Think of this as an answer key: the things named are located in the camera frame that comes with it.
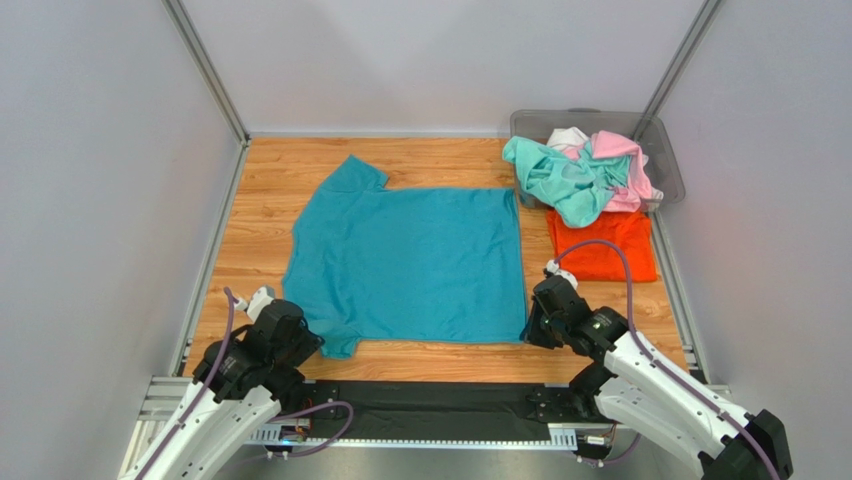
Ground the folded orange t shirt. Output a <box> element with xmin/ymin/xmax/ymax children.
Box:
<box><xmin>546</xmin><ymin>210</ymin><xmax>658</xmax><ymax>283</ymax></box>

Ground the teal t shirt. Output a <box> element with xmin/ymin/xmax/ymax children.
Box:
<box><xmin>282</xmin><ymin>156</ymin><xmax>527</xmax><ymax>359</ymax></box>

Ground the pink t shirt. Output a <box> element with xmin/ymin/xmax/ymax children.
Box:
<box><xmin>561</xmin><ymin>130</ymin><xmax>664</xmax><ymax>213</ymax></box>

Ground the clear plastic bin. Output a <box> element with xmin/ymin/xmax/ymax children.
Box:
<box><xmin>509</xmin><ymin>108</ymin><xmax>685</xmax><ymax>213</ymax></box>

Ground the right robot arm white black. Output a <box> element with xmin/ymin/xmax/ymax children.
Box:
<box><xmin>521</xmin><ymin>275</ymin><xmax>794</xmax><ymax>479</ymax></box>

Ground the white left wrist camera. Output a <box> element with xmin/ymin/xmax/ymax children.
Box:
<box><xmin>233</xmin><ymin>285</ymin><xmax>276</xmax><ymax>323</ymax></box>

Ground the aluminium corner post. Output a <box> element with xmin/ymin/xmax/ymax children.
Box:
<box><xmin>162</xmin><ymin>0</ymin><xmax>251</xmax><ymax>146</ymax></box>
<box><xmin>632</xmin><ymin>0</ymin><xmax>725</xmax><ymax>140</ymax></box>

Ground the aluminium front frame rail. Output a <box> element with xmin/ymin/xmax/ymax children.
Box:
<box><xmin>136</xmin><ymin>376</ymin><xmax>743</xmax><ymax>449</ymax></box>

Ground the mint green t shirt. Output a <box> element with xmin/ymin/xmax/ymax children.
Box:
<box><xmin>502</xmin><ymin>136</ymin><xmax>612</xmax><ymax>228</ymax></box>

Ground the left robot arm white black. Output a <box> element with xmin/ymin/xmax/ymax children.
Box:
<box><xmin>124</xmin><ymin>298</ymin><xmax>324</xmax><ymax>479</ymax></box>

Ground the white t shirt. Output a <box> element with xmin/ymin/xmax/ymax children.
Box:
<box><xmin>546</xmin><ymin>127</ymin><xmax>589</xmax><ymax>151</ymax></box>

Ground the left aluminium corner post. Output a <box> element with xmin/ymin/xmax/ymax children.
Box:
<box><xmin>162</xmin><ymin>0</ymin><xmax>251</xmax><ymax>146</ymax></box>

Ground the right aluminium corner post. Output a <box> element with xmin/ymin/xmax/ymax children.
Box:
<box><xmin>632</xmin><ymin>0</ymin><xmax>725</xmax><ymax>140</ymax></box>

